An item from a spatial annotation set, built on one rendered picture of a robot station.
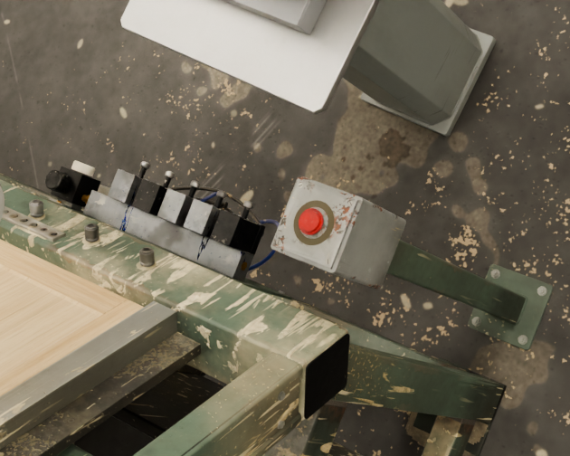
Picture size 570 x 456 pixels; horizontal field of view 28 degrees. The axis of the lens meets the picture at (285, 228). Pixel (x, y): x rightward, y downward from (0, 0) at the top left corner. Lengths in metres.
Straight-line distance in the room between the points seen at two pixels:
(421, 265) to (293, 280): 0.82
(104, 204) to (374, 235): 0.63
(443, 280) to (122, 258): 0.58
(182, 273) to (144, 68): 1.35
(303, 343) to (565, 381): 0.89
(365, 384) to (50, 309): 0.53
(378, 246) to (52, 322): 0.53
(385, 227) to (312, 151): 1.07
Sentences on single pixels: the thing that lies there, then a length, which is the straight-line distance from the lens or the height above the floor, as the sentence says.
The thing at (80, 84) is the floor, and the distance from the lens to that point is 3.28.
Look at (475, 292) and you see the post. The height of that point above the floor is 0.30.
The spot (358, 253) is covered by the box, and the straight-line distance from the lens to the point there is 1.70.
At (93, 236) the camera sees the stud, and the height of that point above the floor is 0.87.
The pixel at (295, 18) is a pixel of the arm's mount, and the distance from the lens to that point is 1.96.
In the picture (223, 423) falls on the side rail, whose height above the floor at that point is 1.05.
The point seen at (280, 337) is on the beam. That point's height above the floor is 0.88.
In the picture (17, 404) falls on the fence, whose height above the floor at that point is 1.16.
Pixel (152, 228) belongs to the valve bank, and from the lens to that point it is 2.07.
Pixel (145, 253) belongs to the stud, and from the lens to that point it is 1.89.
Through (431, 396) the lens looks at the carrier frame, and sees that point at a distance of 2.15.
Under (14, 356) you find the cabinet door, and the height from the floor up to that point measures 1.07.
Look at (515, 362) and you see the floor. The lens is 2.51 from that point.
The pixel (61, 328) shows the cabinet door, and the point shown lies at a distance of 1.83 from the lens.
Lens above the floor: 2.38
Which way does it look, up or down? 59 degrees down
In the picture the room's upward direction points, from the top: 68 degrees counter-clockwise
